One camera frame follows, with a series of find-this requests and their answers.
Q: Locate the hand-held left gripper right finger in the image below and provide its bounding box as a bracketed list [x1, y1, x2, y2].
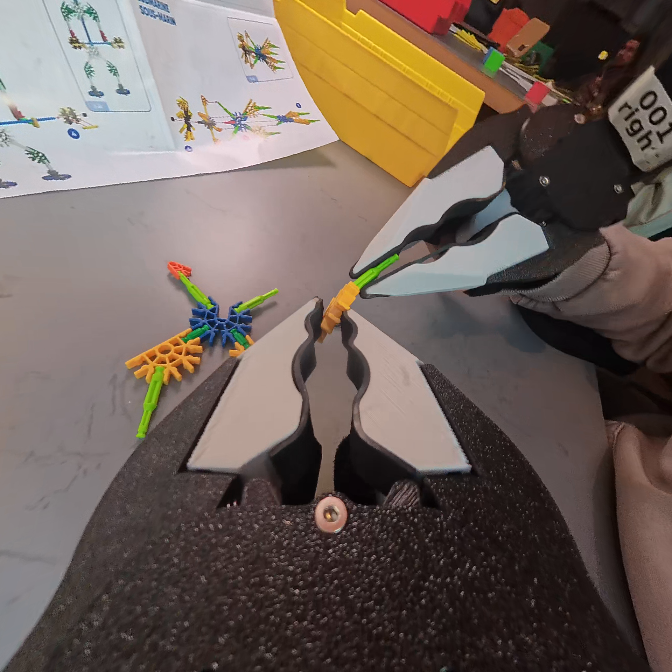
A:
[335, 307, 471, 501]

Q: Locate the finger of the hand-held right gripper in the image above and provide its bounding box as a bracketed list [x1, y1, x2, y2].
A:
[362, 213, 551, 300]
[350, 145, 507, 279]

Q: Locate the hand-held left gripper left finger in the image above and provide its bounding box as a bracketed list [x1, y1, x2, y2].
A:
[186, 297, 323, 506]

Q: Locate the large blue connector fan assembly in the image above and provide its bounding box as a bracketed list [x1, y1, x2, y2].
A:
[125, 261, 280, 440]

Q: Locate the yellow fan connector green rod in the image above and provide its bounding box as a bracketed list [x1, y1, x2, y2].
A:
[317, 253, 401, 343]

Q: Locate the grey desk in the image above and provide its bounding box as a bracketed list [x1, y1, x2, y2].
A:
[0, 139, 646, 657]

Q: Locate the yellow storage bin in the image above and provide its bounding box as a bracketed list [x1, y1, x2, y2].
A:
[273, 0, 486, 188]

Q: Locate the dark green box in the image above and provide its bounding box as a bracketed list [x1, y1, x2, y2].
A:
[527, 42, 556, 79]

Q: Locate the small cardboard box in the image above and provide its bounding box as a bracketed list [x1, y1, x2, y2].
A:
[506, 18, 550, 57]

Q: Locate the wooden background table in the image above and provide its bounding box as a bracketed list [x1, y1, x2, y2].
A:
[362, 0, 557, 114]

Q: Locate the orange red object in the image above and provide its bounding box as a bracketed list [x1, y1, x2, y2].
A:
[488, 8, 530, 50]

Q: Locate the stack of red bins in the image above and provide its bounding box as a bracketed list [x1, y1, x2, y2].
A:
[378, 0, 473, 35]

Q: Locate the toy instruction sheet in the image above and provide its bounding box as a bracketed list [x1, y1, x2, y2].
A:
[0, 0, 340, 200]

